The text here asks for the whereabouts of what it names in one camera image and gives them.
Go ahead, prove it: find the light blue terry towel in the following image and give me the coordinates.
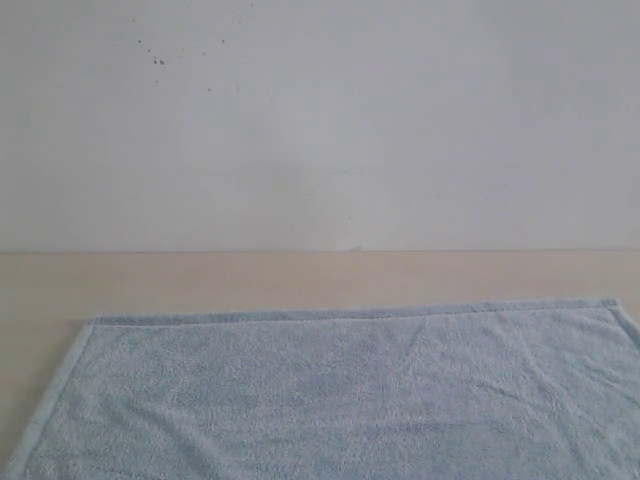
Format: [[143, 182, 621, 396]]
[[4, 299, 639, 479]]

